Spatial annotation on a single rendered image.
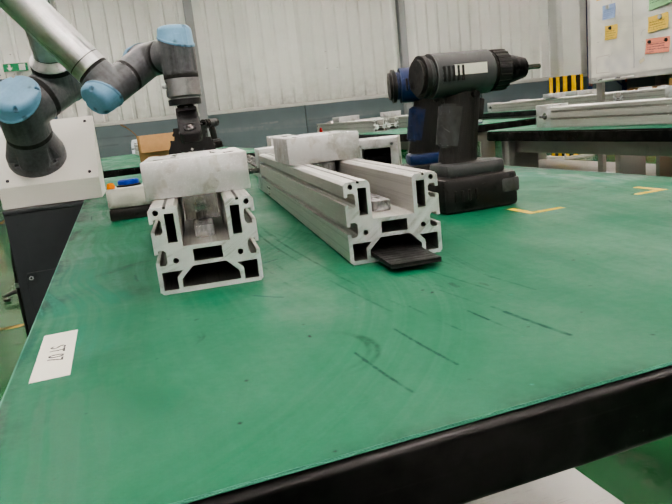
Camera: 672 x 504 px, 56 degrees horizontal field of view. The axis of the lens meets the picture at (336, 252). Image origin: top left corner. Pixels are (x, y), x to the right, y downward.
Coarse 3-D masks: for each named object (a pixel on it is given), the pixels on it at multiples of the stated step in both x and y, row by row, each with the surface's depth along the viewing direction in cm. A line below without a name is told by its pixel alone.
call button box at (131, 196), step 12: (108, 192) 119; (120, 192) 120; (132, 192) 120; (108, 204) 120; (120, 204) 120; (132, 204) 121; (144, 204) 121; (120, 216) 121; (132, 216) 121; (144, 216) 122
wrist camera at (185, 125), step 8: (176, 112) 138; (184, 112) 137; (192, 112) 137; (184, 120) 135; (192, 120) 135; (184, 128) 132; (192, 128) 132; (200, 128) 133; (184, 136) 131; (192, 136) 132; (200, 136) 133
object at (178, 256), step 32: (224, 192) 67; (160, 224) 68; (192, 224) 74; (224, 224) 71; (256, 224) 62; (160, 256) 64; (192, 256) 61; (224, 256) 62; (256, 256) 63; (160, 288) 61; (192, 288) 62
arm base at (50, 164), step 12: (12, 144) 163; (36, 144) 164; (48, 144) 167; (60, 144) 172; (12, 156) 167; (24, 156) 165; (36, 156) 166; (48, 156) 168; (60, 156) 172; (12, 168) 169; (24, 168) 167; (36, 168) 168; (48, 168) 170
